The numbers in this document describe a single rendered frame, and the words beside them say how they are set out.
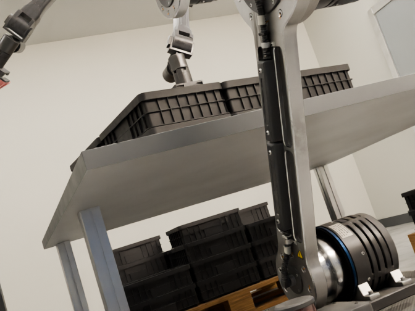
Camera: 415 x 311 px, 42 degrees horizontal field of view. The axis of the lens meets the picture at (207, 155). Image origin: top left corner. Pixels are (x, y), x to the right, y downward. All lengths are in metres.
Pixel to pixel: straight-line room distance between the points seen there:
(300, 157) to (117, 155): 0.36
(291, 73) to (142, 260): 2.58
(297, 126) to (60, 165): 4.32
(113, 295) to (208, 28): 4.73
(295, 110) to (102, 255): 0.86
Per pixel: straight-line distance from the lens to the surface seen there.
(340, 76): 2.10
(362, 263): 1.11
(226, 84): 1.75
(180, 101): 1.66
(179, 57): 1.79
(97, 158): 1.07
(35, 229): 5.07
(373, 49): 5.78
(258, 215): 3.72
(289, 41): 0.96
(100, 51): 5.63
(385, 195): 6.10
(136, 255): 3.42
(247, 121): 1.18
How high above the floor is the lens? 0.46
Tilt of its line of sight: 9 degrees up
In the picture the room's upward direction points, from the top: 18 degrees counter-clockwise
